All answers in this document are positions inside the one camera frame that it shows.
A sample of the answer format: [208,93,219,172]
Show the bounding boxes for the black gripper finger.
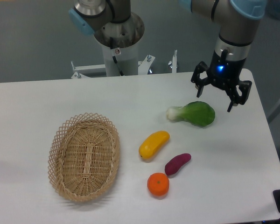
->
[191,61,210,98]
[226,80,252,112]

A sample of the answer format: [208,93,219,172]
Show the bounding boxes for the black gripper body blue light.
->
[207,51,246,91]

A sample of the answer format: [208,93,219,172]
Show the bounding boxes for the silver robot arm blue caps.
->
[69,0,266,107]

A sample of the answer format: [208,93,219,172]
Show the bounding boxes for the yellow mango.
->
[139,131,170,160]

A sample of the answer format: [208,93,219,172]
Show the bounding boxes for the green bok choy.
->
[166,101,216,127]

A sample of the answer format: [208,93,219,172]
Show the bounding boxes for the purple sweet potato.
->
[164,153,192,176]

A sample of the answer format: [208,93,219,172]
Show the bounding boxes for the orange tangerine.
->
[147,173,169,196]

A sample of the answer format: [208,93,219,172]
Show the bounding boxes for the woven wicker basket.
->
[48,113,120,203]

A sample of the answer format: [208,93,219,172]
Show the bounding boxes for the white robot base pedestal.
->
[94,12,145,77]

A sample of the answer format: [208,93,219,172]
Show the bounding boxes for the white metal mounting frame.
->
[71,49,179,79]

